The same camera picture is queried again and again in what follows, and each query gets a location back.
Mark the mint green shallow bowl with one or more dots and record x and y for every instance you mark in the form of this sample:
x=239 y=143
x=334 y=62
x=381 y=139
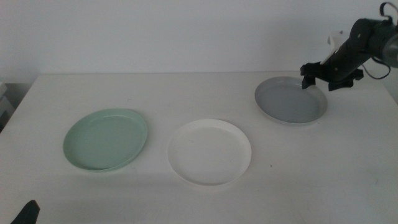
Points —
x=105 y=140

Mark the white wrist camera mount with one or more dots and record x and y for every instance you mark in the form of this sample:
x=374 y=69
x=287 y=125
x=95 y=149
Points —
x=334 y=42

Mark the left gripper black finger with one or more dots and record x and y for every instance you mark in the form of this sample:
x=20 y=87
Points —
x=28 y=214

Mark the white shallow bowl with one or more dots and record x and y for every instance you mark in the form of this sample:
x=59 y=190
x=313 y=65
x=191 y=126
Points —
x=210 y=152

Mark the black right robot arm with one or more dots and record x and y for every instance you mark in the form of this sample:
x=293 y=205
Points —
x=373 y=34

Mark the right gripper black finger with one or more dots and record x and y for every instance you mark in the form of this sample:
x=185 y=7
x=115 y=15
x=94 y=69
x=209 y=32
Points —
x=340 y=85
x=308 y=81

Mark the grey shallow bowl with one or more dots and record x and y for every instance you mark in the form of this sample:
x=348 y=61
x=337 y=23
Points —
x=289 y=104

